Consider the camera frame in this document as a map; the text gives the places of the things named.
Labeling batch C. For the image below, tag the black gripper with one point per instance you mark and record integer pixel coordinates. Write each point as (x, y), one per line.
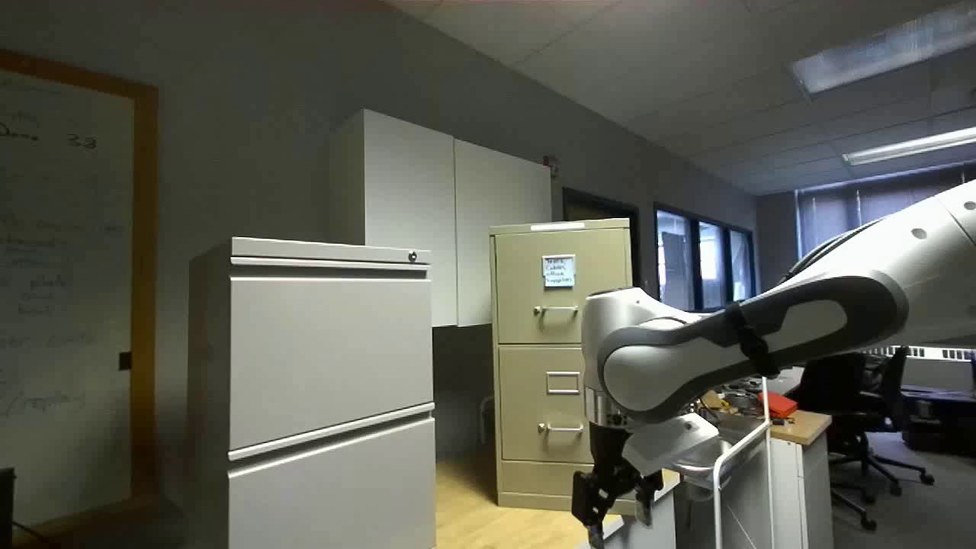
(610, 453)

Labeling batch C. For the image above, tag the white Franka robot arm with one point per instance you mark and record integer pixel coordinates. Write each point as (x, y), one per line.
(763, 324)

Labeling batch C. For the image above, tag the beige cabinet labelled drawer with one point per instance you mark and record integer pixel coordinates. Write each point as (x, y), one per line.
(523, 305)

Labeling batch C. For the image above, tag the beige metal filing cabinet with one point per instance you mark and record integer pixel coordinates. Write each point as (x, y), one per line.
(528, 476)

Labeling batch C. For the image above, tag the small red object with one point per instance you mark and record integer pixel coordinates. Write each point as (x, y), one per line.
(783, 407)

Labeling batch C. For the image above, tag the white label sticker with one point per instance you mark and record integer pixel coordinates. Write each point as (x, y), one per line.
(560, 270)

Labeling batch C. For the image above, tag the black office chair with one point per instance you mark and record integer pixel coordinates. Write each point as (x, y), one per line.
(894, 407)
(839, 407)

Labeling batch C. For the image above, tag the dark window pane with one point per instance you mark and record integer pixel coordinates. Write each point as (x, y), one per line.
(711, 263)
(676, 260)
(741, 267)

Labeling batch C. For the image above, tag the dark office desk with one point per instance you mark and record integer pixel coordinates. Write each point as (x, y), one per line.
(939, 414)

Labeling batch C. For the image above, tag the grey metal filing cabinet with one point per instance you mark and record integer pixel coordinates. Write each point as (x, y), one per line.
(307, 355)

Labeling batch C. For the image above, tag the tall white storage cabinet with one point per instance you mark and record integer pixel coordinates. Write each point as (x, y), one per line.
(429, 204)

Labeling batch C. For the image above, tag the window with blinds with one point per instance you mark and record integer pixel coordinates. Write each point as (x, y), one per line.
(865, 208)

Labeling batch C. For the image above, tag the narrow ceiling light strip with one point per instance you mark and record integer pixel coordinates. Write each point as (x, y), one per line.
(911, 144)

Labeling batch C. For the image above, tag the long ceiling light panel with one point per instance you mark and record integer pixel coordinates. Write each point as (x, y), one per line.
(885, 47)

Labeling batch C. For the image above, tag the wood framed whiteboard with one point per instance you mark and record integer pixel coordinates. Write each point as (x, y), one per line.
(61, 305)

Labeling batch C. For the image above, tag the white tube frame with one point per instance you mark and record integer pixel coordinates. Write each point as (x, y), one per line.
(717, 498)

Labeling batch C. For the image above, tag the small black wall box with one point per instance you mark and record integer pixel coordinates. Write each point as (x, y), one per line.
(122, 360)

